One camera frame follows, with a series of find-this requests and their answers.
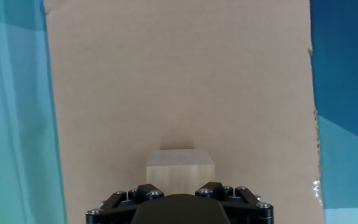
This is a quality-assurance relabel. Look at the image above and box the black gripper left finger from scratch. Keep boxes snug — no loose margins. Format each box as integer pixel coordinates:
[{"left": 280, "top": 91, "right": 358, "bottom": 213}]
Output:
[{"left": 85, "top": 183, "right": 165, "bottom": 224}]

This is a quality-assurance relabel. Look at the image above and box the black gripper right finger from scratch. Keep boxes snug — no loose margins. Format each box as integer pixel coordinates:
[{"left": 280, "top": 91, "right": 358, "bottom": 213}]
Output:
[{"left": 195, "top": 182, "right": 275, "bottom": 224}]

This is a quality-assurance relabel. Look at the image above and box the light wooden cube block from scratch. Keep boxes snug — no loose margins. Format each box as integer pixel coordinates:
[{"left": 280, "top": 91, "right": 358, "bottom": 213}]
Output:
[{"left": 145, "top": 148, "right": 216, "bottom": 196}]

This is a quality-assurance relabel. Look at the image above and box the brown cardboard sheet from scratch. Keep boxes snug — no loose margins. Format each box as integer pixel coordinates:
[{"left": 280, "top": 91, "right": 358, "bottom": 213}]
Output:
[{"left": 44, "top": 0, "right": 325, "bottom": 224}]

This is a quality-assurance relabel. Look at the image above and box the blue green white tablecloth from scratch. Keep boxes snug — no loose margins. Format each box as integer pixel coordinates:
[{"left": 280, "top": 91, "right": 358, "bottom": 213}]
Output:
[{"left": 0, "top": 0, "right": 358, "bottom": 224}]

